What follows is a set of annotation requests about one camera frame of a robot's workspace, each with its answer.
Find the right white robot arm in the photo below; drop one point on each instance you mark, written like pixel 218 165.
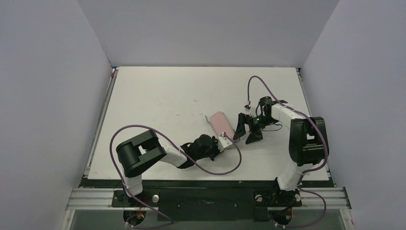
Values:
pixel 308 144

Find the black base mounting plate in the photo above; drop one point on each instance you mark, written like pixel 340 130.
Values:
pixel 205 200

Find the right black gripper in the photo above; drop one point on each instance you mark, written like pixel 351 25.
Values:
pixel 249 124

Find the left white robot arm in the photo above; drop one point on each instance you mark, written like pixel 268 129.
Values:
pixel 141 152

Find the aluminium extrusion rail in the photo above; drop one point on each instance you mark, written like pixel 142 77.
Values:
pixel 332 199

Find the pink umbrella case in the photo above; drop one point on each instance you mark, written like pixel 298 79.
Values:
pixel 220 124

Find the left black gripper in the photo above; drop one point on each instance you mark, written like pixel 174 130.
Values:
pixel 214 146

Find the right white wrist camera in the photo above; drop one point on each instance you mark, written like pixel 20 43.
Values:
pixel 249 109

